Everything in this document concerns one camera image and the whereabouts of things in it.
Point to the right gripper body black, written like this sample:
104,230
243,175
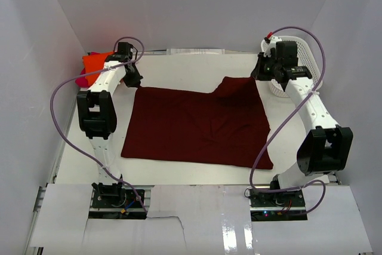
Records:
261,70

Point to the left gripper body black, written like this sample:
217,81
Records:
133,76

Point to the dark red t shirt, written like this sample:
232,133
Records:
227,126

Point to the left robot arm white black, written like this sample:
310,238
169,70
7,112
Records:
98,119

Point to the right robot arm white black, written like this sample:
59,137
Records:
327,144

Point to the white perforated plastic basket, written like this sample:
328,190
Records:
305,58

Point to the folded orange t shirt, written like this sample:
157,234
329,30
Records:
93,62

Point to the folded pink t shirt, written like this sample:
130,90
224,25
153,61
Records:
82,82

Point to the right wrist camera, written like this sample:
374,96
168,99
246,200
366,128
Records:
273,40

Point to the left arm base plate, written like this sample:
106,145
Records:
117,202

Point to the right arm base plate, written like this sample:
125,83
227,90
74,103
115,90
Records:
276,207

